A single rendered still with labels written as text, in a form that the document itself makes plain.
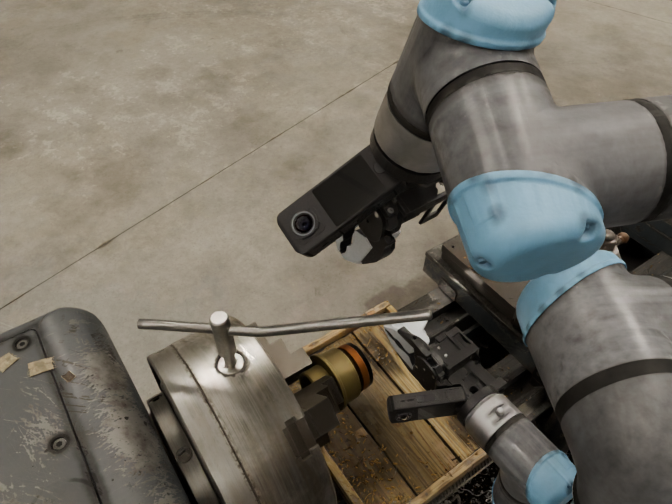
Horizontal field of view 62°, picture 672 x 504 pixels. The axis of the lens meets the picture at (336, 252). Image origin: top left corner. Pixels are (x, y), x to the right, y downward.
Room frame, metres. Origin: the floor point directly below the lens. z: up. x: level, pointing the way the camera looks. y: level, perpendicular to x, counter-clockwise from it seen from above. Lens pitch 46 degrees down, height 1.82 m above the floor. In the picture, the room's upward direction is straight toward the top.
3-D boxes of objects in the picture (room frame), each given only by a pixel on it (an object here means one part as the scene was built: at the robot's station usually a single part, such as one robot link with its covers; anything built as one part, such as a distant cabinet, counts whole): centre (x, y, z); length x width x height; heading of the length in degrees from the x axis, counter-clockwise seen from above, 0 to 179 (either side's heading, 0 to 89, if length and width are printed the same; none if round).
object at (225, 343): (0.37, 0.13, 1.26); 0.02 x 0.02 x 0.12
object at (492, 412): (0.37, -0.22, 1.09); 0.08 x 0.05 x 0.08; 124
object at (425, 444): (0.50, -0.08, 0.89); 0.36 x 0.30 x 0.04; 34
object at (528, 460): (0.31, -0.27, 1.09); 0.11 x 0.08 x 0.09; 34
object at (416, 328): (0.53, -0.12, 1.10); 0.09 x 0.06 x 0.03; 34
